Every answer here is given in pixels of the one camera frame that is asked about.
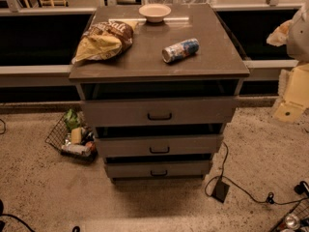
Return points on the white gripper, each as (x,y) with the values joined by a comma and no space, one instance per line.
(298,40)

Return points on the yellow sponge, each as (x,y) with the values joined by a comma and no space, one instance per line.
(76,136)

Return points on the grey drawer cabinet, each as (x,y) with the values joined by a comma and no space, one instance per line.
(214,71)

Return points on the white bowl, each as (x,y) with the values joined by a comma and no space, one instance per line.
(154,13)

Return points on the silver can bottom right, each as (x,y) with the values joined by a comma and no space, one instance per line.
(292,221)

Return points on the green snack bag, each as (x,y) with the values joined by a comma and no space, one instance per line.
(71,120)

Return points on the silver can in basket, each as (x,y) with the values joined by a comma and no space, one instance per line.
(79,150)

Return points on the grey top drawer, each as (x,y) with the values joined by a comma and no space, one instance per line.
(146,112)

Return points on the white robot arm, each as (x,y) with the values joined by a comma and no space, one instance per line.
(298,40)

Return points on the wire basket bottom right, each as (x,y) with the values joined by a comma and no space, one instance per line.
(302,211)

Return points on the grey drawer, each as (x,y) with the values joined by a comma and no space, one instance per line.
(158,145)
(146,112)
(164,169)

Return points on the brown yellow chip bag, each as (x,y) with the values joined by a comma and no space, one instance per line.
(105,40)

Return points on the grey bottom drawer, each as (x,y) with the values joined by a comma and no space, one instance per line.
(164,169)

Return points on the blue white can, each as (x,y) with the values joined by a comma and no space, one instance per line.
(179,51)

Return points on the black wire basket left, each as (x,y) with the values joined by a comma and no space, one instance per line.
(59,137)

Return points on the black floor box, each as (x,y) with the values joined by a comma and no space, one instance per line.
(220,191)

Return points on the metal railing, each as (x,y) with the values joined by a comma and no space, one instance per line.
(57,75)

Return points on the grey middle drawer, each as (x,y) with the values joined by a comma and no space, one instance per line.
(158,145)

